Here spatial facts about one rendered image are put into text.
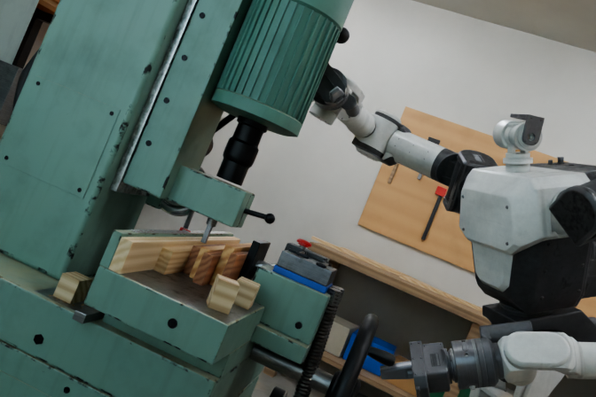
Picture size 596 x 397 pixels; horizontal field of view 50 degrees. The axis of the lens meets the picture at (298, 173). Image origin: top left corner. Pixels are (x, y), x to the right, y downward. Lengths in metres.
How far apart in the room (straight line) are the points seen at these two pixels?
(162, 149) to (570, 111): 3.68
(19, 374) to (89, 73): 0.52
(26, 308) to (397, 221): 3.56
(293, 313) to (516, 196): 0.54
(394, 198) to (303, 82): 3.35
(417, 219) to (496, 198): 3.03
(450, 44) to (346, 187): 1.24
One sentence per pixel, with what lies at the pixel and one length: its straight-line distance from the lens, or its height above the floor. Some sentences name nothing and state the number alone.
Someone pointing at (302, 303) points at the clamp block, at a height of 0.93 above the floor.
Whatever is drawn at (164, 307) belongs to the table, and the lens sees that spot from 0.93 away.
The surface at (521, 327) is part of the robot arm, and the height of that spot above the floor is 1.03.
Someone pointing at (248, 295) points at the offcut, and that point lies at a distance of 1.04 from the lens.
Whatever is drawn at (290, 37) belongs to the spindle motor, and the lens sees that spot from 1.14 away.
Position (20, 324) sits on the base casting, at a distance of 1.11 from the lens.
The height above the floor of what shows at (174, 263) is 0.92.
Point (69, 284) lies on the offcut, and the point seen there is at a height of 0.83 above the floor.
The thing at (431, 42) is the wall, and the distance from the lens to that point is 4.71.
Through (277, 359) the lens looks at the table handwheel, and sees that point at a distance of 1.17.
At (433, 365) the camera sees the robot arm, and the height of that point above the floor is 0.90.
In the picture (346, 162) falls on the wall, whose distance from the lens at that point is 4.58.
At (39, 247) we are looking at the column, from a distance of 1.22.
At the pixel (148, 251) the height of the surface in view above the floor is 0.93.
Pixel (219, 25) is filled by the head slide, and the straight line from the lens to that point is 1.19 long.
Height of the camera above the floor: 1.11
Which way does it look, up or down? 1 degrees up
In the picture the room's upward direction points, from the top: 22 degrees clockwise
